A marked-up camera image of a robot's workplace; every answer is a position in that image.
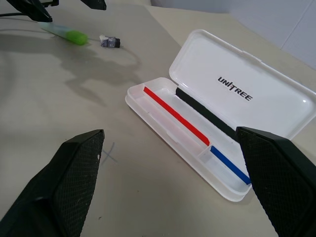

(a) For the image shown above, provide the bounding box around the thin black cable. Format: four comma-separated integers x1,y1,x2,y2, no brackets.
0,10,32,18

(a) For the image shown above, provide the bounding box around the dark blue eraser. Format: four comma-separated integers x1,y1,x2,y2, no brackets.
99,34,122,49

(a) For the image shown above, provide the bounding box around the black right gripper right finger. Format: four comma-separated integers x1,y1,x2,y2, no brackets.
235,126,316,237

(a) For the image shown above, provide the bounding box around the green capped translucent glue stick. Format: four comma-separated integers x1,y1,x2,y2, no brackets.
39,22,88,47

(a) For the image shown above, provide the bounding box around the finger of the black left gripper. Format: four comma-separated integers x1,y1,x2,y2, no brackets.
79,0,107,11
4,0,53,24

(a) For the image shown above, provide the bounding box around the white Unitree pencil case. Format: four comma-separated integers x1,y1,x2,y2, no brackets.
124,29,316,202

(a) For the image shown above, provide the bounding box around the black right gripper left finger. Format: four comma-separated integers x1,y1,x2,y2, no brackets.
0,129,105,237

